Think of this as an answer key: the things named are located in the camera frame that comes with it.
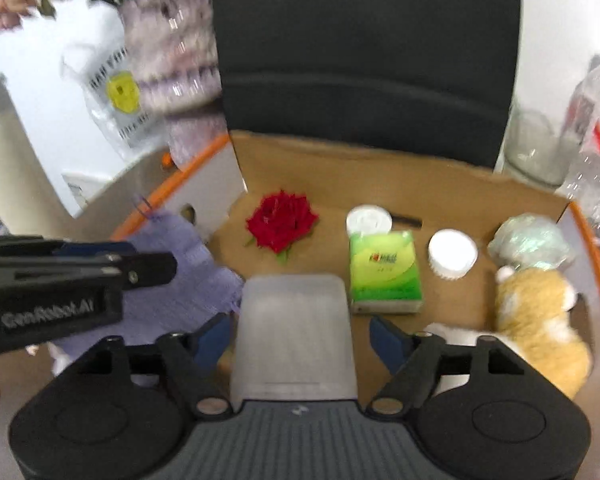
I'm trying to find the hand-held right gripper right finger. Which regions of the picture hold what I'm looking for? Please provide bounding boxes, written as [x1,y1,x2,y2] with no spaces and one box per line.
[364,315,528,418]

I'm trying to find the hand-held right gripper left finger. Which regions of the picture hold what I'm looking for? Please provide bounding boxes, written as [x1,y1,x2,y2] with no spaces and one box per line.
[72,311,233,421]

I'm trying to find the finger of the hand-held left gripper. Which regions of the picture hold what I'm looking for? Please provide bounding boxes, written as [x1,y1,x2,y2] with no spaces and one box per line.
[0,237,137,262]
[0,252,178,291]

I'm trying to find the purple knitted pouch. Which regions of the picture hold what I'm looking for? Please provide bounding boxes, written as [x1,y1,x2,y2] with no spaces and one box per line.
[50,192,246,361]

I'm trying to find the green tissue packet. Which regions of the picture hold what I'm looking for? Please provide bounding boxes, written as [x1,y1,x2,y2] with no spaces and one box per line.
[349,230,425,316]

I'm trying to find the clear plastic box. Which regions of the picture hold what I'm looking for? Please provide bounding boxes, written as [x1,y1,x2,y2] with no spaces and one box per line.
[229,274,359,401]

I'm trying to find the white ribbed round lid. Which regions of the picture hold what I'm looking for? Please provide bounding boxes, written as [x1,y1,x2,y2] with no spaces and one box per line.
[427,229,478,281]

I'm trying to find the red rose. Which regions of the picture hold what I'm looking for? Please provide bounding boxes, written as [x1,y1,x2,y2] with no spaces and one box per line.
[245,190,320,265]

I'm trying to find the yellow white plush sheep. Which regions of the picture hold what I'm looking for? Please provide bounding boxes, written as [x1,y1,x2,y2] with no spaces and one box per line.
[422,265,593,401]

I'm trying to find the iridescent shiny pouch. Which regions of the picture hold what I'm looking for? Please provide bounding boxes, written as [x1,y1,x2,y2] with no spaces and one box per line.
[487,212,576,273]

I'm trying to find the orange cardboard box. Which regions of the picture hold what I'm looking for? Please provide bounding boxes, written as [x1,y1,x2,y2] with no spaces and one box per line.
[110,129,600,401]

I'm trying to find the wooden desktop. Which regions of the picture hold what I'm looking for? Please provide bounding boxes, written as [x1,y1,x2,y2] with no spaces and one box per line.
[0,135,600,411]

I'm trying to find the cream thermos bottle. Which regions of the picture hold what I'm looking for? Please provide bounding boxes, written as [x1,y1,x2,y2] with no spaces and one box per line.
[0,75,76,233]

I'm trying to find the clear smiley plastic bag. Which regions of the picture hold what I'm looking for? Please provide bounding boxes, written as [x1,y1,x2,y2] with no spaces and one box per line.
[62,42,168,148]

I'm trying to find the pink ceramic vase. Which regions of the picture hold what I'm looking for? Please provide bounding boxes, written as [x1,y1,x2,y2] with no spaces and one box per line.
[117,0,228,166]

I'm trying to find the clear glass container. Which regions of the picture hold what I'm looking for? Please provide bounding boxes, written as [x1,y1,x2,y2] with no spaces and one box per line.
[500,102,573,188]

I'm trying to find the black paper bag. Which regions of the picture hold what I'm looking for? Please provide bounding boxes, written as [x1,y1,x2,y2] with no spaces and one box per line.
[209,0,523,171]

